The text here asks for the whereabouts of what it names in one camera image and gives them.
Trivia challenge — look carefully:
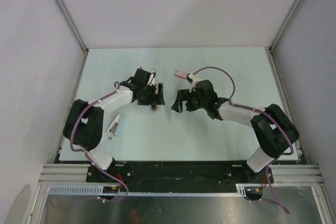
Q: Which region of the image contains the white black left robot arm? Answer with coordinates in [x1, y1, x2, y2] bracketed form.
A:
[63, 68, 165, 182]

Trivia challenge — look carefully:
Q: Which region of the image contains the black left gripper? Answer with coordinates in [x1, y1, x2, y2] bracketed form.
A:
[138, 82, 164, 105]

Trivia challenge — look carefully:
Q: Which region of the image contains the light blue white stapler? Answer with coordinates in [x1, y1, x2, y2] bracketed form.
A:
[107, 114, 125, 137]

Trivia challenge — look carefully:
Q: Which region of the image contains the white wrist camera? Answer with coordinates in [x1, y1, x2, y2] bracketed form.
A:
[186, 74, 201, 89]
[147, 70, 156, 86]

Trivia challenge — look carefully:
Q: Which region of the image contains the beige black small stapler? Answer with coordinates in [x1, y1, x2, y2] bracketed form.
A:
[150, 83, 161, 111]

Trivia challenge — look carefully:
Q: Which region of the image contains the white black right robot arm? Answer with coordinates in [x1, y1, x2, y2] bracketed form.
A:
[171, 80, 300, 183]

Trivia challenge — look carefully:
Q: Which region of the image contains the white slotted cable duct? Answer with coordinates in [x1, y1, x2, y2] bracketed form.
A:
[47, 183, 263, 197]

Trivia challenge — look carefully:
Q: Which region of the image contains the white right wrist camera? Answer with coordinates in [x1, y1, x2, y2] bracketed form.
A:
[186, 74, 201, 89]

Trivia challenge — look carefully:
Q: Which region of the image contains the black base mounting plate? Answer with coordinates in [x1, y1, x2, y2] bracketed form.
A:
[86, 161, 272, 185]

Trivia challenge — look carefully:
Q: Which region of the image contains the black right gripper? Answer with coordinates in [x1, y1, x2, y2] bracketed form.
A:
[171, 89, 207, 113]

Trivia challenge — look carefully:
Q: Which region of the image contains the red staple box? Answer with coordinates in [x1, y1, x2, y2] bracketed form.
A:
[174, 70, 189, 79]

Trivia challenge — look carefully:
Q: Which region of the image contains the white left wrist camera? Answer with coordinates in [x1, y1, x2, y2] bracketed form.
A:
[147, 70, 156, 86]

